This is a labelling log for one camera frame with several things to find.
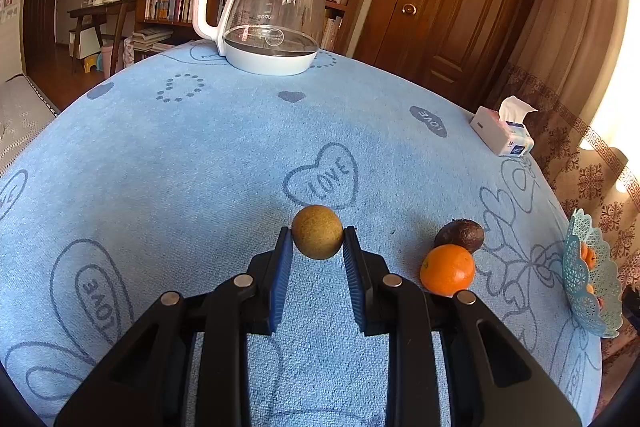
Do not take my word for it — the patterned beige curtain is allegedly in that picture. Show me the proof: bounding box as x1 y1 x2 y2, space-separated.
475 0 640 408

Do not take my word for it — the light blue lattice fruit basket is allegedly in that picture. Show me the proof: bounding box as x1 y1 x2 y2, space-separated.
562 208 623 339

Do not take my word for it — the dark brown round fruit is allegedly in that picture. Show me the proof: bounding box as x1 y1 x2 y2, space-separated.
434 219 486 254

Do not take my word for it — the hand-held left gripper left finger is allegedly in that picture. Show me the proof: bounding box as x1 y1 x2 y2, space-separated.
54 227 293 427

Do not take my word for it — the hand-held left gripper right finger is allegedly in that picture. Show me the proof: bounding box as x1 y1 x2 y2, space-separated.
341 226 583 427

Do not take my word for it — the brown wooden door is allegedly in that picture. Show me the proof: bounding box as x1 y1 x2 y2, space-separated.
352 0 556 112

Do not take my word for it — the white tissue pack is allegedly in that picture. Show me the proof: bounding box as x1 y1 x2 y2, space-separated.
470 96 540 157

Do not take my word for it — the wooden desk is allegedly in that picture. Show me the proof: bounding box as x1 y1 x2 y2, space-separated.
67 0 138 75

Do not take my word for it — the glass kettle with white base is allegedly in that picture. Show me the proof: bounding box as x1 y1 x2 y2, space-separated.
193 0 333 76

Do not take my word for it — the small round tan fruit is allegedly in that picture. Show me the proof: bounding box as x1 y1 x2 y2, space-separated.
291 205 345 261

